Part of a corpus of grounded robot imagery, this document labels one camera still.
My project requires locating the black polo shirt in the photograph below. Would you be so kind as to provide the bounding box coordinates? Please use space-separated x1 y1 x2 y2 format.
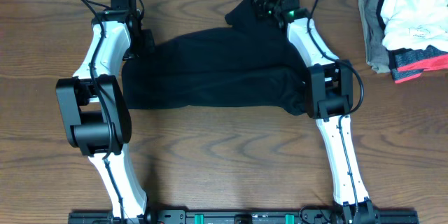
122 0 307 116

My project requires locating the khaki folded garment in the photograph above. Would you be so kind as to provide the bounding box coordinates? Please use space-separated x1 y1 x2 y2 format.
358 0 391 74

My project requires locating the white folded garment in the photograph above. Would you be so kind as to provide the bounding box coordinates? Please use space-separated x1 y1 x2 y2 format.
379 0 447 51

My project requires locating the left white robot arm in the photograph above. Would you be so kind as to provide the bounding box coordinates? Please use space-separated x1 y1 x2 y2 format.
56 9 151 223

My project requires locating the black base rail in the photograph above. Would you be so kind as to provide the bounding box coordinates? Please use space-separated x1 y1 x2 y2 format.
67 206 419 224

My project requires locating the grey red folded garment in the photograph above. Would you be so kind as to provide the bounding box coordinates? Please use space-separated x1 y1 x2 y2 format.
388 45 447 83

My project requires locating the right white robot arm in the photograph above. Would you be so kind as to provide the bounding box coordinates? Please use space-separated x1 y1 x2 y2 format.
254 0 377 223

